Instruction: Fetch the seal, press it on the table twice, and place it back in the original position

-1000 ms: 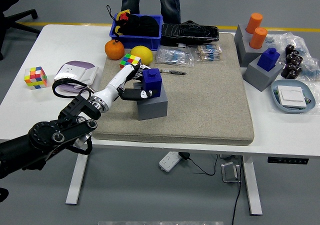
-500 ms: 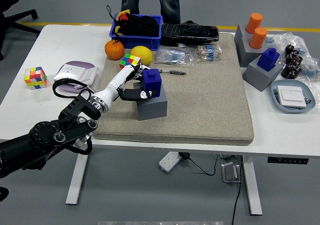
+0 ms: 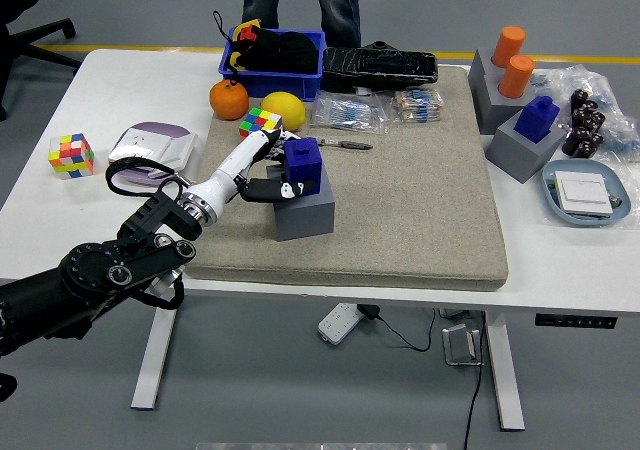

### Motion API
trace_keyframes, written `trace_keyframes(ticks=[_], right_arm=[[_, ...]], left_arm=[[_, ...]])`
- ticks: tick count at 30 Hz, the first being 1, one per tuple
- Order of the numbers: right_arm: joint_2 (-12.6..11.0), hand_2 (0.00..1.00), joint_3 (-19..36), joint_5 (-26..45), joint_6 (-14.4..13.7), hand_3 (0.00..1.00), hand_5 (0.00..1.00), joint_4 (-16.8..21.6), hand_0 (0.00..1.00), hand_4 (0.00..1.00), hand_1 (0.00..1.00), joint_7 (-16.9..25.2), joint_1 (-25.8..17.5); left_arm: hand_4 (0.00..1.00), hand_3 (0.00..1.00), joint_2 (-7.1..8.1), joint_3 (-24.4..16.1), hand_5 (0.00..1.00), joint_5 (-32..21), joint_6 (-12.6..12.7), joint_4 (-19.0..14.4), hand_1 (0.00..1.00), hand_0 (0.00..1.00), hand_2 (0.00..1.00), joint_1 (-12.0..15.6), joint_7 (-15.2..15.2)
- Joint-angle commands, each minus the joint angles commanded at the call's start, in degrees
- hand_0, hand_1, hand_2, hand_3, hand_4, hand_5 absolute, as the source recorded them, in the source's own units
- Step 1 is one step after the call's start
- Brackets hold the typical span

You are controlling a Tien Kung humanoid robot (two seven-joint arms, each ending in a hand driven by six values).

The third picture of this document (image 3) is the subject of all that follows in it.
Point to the white table leg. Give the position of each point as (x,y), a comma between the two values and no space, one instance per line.
(155,355)
(505,370)

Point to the black cylinder capacitor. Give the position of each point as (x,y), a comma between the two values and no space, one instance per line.
(580,150)
(586,113)
(580,134)
(597,121)
(594,141)
(580,99)

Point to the yellow lemon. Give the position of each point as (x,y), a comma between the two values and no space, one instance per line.
(284,110)

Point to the black cloth pouch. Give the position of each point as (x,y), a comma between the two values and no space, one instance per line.
(285,52)

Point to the bright multicoloured puzzle cube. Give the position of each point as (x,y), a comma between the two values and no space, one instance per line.
(260,119)

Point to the orange fruit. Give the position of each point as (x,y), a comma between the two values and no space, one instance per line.
(228,100)

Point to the light blue tray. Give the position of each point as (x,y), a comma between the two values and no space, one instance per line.
(620,185)

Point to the person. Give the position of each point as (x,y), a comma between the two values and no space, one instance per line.
(340,5)

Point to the black silver pen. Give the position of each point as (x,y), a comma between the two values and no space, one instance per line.
(350,144)

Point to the grey-brown mat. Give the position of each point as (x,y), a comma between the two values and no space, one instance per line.
(400,210)

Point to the black office chair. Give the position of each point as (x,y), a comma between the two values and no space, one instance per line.
(20,0)

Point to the pastel multicoloured puzzle cube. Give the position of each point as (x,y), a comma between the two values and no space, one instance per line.
(71,156)

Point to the black keyboard in plastic wrap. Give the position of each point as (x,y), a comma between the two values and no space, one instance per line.
(380,70)

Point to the black table control panel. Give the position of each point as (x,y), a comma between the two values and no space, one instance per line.
(575,321)

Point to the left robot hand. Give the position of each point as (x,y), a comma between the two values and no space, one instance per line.
(230,167)

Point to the orange cylinder seal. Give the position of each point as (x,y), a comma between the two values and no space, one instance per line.
(507,42)
(516,75)

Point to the silver metal stand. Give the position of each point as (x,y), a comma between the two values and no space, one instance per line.
(460,345)

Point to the blue plastic bin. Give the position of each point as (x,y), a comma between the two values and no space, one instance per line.
(280,85)

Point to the white wall socket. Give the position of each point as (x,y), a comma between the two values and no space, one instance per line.
(137,142)

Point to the grey cube seal holder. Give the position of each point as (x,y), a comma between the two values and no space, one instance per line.
(482,62)
(520,160)
(502,115)
(305,217)

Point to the large clear resistor bag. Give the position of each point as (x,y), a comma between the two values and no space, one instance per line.
(347,112)

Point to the purple tray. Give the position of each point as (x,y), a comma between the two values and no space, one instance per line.
(160,129)

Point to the small clear resistor bag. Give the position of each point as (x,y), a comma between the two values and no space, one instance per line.
(417,106)

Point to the small electronic component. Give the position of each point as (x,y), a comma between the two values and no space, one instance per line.
(551,186)
(615,201)

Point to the white power strip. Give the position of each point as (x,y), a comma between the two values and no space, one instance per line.
(340,322)

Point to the clear plastic bag pile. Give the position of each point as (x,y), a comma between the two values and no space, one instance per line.
(617,105)

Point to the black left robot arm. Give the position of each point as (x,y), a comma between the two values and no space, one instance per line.
(100,270)

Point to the blue block seal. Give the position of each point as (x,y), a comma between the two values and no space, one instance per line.
(535,120)
(306,162)

